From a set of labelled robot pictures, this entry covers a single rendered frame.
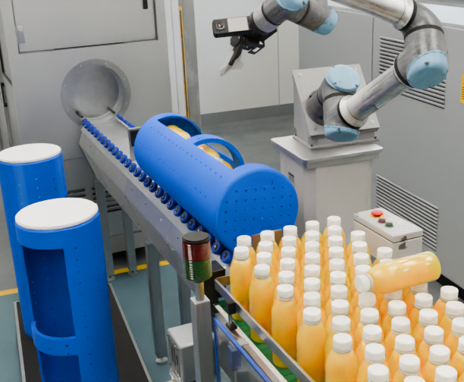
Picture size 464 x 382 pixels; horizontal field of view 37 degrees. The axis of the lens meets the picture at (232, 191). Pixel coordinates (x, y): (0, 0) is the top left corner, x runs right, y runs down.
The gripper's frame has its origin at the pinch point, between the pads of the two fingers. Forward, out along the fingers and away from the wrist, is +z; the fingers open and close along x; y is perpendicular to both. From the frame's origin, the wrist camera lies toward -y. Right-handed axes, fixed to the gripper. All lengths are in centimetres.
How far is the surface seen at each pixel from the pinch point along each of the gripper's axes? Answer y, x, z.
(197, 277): -24, -70, -16
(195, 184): 9.1, -29.8, 31.1
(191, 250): -26, -64, -19
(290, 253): 10, -62, -9
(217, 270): 3, -61, 15
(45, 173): -3, 6, 130
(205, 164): 11.8, -23.8, 28.0
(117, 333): 42, -60, 159
